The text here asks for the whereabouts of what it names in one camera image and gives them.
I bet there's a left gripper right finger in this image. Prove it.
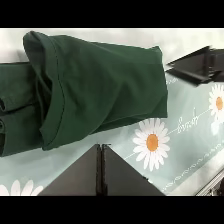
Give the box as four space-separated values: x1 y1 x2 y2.
101 143 166 197

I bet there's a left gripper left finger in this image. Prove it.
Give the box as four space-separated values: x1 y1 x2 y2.
37 143 102 197

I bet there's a dark green T-shirt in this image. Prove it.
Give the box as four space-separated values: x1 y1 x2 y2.
0 30 169 158

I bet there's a silver frame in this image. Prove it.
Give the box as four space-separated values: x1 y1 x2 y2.
194 167 224 197

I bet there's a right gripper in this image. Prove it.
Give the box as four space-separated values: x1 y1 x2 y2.
165 45 224 88

